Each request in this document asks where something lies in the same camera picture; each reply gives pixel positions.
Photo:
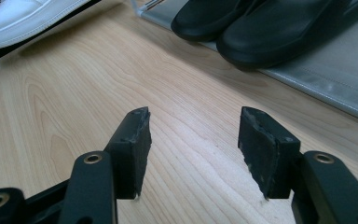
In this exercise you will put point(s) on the white sneaker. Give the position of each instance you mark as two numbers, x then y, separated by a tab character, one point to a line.
18	21

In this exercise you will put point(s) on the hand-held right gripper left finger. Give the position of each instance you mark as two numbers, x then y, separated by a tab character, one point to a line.
130	155

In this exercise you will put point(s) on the metal shoe rack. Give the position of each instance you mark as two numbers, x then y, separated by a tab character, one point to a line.
338	81

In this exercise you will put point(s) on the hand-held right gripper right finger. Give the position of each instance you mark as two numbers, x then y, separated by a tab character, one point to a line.
267	155

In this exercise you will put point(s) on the black slipper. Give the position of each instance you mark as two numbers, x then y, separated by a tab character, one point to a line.
273	34
205	21

